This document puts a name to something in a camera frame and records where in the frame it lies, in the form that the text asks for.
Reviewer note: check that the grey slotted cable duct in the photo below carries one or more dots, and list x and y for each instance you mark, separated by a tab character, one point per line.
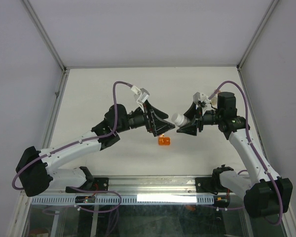
140	199

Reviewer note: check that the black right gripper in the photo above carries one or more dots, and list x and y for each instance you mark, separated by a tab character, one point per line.
192	113

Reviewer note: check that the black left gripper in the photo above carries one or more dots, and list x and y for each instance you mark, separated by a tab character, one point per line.
153	124

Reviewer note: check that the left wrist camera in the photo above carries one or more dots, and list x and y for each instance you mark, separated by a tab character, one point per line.
140	95

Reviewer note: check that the orange pill organizer box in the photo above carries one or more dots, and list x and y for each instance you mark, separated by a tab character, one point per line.
164	140

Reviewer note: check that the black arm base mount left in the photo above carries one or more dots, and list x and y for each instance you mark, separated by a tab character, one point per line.
98	184

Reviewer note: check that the clear bottle orange pills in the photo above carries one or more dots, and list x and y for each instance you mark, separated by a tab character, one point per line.
214	97

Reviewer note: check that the white cap pill bottle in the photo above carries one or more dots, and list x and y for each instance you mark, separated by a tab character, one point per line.
179	120

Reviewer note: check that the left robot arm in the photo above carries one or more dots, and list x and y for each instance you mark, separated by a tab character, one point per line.
39	170

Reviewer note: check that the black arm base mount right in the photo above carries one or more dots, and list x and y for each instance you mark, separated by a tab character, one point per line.
210	185

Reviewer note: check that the aluminium frame rail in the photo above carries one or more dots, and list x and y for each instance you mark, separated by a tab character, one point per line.
153	184

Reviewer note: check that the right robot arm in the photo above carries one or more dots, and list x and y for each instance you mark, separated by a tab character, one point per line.
264	192

